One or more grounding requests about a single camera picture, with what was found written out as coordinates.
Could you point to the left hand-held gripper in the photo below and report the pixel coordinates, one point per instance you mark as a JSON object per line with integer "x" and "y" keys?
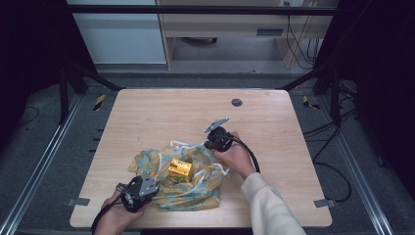
{"x": 140, "y": 194}

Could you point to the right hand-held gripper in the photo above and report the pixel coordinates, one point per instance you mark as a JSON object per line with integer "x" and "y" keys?
{"x": 218, "y": 138}

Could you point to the yellow carton box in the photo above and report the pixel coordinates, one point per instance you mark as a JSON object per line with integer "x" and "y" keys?
{"x": 180, "y": 169}

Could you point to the lemon print fabric bag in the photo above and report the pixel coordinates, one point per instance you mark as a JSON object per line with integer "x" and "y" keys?
{"x": 199, "y": 192}

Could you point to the person's right hand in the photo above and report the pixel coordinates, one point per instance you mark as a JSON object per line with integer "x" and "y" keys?
{"x": 236, "y": 160}

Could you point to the person's left hand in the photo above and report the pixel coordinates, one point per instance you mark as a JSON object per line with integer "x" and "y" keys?
{"x": 114, "y": 218}

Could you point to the grey table grommet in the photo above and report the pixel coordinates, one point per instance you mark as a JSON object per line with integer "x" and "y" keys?
{"x": 237, "y": 102}

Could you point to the yellow black tape marker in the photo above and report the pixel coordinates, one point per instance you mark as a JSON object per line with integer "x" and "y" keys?
{"x": 306, "y": 102}
{"x": 99, "y": 102}

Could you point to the black metal stand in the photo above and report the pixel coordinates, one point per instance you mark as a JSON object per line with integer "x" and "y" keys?
{"x": 334, "y": 98}
{"x": 63, "y": 94}

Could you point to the white cabinet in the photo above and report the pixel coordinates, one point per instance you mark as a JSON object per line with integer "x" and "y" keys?
{"x": 120, "y": 36}

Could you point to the grey table bracket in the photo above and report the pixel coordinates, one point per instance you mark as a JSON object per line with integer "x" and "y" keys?
{"x": 78, "y": 201}
{"x": 324, "y": 203}

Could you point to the aluminium floor rail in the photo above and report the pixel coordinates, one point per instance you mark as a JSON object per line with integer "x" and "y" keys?
{"x": 39, "y": 156}
{"x": 359, "y": 169}

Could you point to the black horizontal frame bar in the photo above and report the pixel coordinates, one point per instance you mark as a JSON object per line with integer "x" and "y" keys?
{"x": 195, "y": 9}

